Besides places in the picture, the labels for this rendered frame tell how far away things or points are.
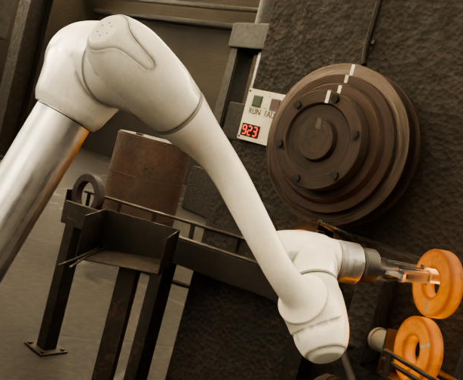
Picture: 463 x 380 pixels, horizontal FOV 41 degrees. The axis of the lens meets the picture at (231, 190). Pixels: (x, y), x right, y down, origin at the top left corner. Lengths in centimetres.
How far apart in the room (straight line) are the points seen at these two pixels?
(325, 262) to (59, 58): 63
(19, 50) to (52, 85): 734
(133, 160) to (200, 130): 357
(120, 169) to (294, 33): 269
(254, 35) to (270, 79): 545
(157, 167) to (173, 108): 360
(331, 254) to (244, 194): 29
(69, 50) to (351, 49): 116
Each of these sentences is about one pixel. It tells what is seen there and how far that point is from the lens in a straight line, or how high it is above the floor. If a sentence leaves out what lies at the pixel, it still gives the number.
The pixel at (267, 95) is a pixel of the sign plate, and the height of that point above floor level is 123.
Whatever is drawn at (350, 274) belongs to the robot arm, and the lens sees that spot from 133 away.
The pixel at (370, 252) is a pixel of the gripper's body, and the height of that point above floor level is 90.
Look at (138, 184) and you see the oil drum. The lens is 457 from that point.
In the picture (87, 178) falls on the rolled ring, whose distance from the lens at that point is 261.
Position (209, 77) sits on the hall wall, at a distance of 1074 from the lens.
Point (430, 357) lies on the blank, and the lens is 144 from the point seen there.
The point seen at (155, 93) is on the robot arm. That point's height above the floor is 110.
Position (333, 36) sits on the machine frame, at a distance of 209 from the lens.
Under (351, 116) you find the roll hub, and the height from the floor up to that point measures 120.
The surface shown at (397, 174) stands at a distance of 172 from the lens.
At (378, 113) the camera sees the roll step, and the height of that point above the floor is 122.
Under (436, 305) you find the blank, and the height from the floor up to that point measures 82.
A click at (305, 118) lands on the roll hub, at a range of 180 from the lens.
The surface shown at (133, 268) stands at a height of 60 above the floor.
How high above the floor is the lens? 107
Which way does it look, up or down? 5 degrees down
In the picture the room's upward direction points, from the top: 15 degrees clockwise
